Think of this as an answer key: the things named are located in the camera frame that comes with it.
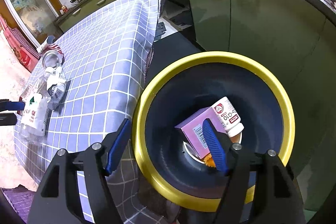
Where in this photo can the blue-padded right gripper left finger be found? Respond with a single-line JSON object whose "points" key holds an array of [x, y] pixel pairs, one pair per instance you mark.
{"points": [[57, 199]]}

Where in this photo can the orange ridged cap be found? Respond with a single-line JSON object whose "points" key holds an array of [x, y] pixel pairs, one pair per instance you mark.
{"points": [[208, 161]]}

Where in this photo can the crumpled silver wrapper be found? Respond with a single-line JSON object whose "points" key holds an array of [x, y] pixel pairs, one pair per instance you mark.
{"points": [[56, 83]]}

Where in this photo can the yellow-rimmed dark trash bin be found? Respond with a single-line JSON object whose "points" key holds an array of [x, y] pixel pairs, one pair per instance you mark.
{"points": [[165, 157]]}

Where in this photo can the green kitchen cabinets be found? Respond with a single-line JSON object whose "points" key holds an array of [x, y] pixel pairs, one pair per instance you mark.
{"points": [[295, 39]]}

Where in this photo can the red aluminium drink can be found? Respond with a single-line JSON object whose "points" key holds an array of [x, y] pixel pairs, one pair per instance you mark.
{"points": [[52, 56]]}

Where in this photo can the white blue tube packet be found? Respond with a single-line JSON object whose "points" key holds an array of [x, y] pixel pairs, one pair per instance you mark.
{"points": [[44, 45]]}

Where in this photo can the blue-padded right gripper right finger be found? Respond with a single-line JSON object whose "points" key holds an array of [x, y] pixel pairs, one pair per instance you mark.
{"points": [[275, 198]]}

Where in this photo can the blue checkered tablecloth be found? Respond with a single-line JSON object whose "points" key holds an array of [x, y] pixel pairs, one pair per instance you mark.
{"points": [[105, 67]]}

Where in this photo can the white plastic bag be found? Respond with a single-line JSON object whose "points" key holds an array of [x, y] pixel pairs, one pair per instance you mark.
{"points": [[36, 111]]}

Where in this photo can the pink cardboard box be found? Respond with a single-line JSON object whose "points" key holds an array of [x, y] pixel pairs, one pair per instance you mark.
{"points": [[192, 129]]}

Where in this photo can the red checkered apron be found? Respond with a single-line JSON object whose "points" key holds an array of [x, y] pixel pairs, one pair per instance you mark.
{"points": [[26, 54]]}

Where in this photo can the white supplement bottle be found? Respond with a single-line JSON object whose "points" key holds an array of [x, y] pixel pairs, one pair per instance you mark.
{"points": [[228, 116]]}

